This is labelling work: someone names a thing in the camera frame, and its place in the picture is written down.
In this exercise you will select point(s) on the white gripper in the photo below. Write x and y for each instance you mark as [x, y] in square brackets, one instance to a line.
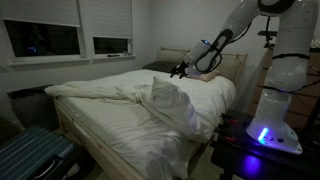
[184, 69]

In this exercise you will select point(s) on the white duvet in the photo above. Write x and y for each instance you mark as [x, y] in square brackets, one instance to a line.
[190, 106]

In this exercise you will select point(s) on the white bed sheet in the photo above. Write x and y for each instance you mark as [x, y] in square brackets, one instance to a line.
[153, 148]

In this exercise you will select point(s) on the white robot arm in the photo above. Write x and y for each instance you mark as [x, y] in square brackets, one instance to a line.
[287, 74]

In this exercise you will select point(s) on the beige pillow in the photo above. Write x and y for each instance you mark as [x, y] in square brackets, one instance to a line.
[208, 76]

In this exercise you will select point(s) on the beige padded headboard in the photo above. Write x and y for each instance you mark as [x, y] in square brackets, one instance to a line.
[230, 66]

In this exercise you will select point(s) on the black table clamp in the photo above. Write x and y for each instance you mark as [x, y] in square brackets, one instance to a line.
[224, 130]

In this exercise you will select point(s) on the right window with blind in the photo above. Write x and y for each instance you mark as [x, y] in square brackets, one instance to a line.
[111, 22]

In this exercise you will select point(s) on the window with blind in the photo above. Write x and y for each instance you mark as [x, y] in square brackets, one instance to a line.
[36, 31]
[111, 22]

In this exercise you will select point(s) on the black robot table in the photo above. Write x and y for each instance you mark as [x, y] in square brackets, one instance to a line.
[250, 160]

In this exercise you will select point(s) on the left window with blind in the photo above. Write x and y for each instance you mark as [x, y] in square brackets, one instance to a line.
[36, 31]

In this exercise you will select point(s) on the dark bedside box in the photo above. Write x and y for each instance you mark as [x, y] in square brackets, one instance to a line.
[33, 106]

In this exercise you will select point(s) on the blue striped suitcase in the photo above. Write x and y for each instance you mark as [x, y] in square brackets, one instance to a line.
[37, 154]

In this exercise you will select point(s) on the wooden bed frame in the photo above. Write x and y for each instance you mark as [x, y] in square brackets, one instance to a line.
[112, 163]

